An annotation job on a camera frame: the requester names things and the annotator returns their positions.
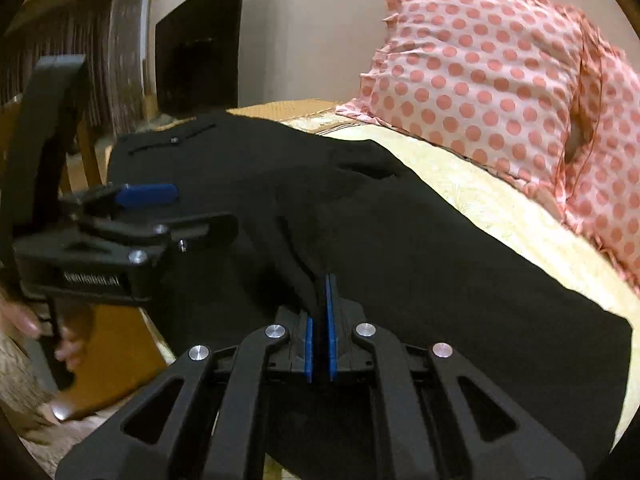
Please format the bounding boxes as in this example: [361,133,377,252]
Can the black pants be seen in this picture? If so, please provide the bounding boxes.
[108,113,639,474]

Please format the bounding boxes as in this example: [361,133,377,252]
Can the person's left hand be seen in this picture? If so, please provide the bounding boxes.
[0,284,97,376]

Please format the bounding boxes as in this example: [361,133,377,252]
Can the black flat panel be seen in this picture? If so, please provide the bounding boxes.
[155,0,243,117]

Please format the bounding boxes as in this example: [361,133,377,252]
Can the cream patterned bed cover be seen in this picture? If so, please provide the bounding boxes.
[230,110,639,461]

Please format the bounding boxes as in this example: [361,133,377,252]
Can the pink polka dot pillow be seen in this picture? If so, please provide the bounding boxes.
[562,13,639,290]
[338,0,592,198]

